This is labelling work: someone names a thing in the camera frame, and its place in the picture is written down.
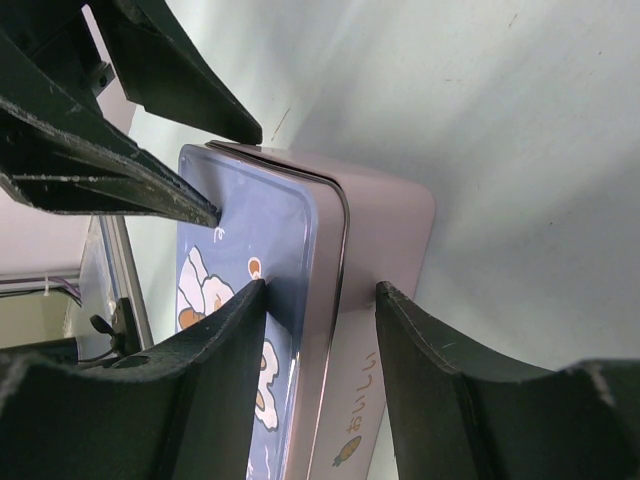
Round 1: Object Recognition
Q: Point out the aluminium frame rail left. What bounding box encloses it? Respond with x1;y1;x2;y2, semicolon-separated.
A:
72;216;154;357

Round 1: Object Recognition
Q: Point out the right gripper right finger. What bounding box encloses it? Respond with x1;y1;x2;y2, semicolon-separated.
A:
375;282;639;479

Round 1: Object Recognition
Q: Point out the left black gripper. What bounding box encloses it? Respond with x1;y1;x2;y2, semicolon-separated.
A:
1;1;263;227

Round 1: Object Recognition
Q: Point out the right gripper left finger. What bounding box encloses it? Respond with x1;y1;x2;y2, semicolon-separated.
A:
1;280;266;479

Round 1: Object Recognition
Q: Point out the silver tin lid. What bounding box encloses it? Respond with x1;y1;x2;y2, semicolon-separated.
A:
175;145;345;479

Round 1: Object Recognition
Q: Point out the lavender cookie tin box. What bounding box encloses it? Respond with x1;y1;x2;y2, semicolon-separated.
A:
228;144;435;479

